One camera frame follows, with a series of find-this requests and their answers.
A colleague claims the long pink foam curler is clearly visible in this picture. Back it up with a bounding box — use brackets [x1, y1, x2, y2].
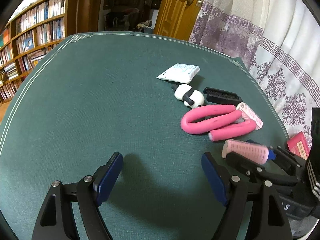
[181, 105, 257, 141]

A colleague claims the wooden bookshelf with books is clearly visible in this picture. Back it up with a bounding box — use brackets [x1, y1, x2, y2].
[1, 0, 78, 103]

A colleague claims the white purple patterned curtain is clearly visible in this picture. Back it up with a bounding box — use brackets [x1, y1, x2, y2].
[189, 0, 319, 144]

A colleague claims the large pink hair roller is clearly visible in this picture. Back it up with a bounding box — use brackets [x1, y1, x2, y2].
[221, 139, 269, 165]

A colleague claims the green table mat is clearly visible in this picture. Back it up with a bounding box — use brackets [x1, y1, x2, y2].
[1, 32, 288, 239]

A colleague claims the white tissue packet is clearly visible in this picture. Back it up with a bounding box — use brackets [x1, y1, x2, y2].
[157, 63, 200, 84]

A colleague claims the panda figurine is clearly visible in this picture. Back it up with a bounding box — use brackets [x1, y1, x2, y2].
[171, 84, 204, 109]

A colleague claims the wooden door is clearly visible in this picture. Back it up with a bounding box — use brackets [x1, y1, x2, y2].
[153, 0, 203, 41]

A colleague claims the red booklet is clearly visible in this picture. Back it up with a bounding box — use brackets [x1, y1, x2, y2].
[287, 131, 310, 160]

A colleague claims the black comb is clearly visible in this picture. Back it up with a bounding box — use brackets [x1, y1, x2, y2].
[203, 87, 243, 106]

